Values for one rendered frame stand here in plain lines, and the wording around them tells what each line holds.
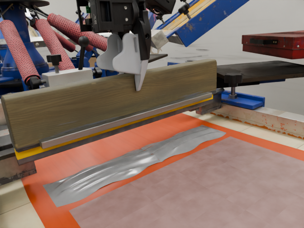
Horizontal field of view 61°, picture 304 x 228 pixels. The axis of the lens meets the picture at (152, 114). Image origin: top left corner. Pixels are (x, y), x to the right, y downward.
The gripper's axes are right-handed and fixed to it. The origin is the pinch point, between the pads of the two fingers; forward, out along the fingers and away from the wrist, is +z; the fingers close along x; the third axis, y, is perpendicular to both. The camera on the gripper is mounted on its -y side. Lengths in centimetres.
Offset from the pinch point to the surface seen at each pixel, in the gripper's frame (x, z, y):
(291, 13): -72, -13, -200
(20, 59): -55, -2, 7
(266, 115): 10.3, 10.3, -25.6
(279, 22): -80, -7, -200
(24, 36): -85, -9, -2
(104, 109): 1.5, 3.2, 7.1
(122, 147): -4.1, 13.6, 1.6
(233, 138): 8.6, 13.5, -16.7
